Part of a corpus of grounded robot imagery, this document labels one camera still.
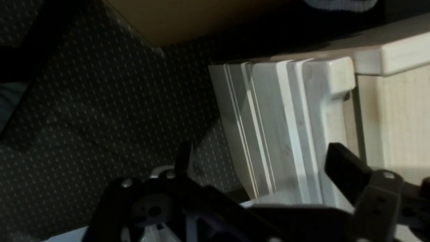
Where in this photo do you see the light wooden nightstand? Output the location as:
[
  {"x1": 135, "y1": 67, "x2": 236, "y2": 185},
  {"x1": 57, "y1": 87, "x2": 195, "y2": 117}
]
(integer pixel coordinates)
[{"x1": 207, "y1": 12, "x2": 430, "y2": 242}]

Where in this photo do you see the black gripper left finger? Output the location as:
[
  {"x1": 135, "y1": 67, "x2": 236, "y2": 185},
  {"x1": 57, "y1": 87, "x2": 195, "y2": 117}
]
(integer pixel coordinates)
[{"x1": 174, "y1": 141, "x2": 197, "y2": 179}]

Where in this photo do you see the pale topmost drawer front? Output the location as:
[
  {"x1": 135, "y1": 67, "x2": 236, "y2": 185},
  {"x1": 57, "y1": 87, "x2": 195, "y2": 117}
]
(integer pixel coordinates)
[{"x1": 275, "y1": 55, "x2": 359, "y2": 212}]

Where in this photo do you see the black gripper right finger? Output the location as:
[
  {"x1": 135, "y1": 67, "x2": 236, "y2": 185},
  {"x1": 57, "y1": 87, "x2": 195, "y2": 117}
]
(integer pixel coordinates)
[{"x1": 324, "y1": 141, "x2": 377, "y2": 207}]

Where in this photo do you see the pale lower drawer front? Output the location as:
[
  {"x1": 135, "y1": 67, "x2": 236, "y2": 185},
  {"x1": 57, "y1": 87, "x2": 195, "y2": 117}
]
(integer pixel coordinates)
[{"x1": 207, "y1": 59, "x2": 281, "y2": 200}]

